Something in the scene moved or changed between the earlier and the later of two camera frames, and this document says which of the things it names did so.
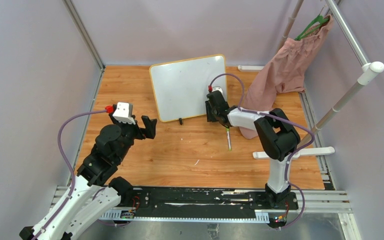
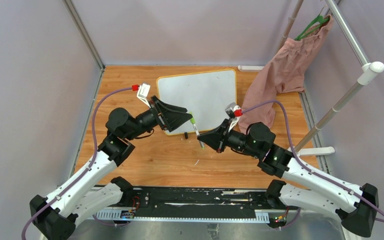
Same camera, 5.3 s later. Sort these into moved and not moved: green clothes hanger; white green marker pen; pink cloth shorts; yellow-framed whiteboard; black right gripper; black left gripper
Moved: white green marker pen; black right gripper; black left gripper; yellow-framed whiteboard
Not moved: pink cloth shorts; green clothes hanger
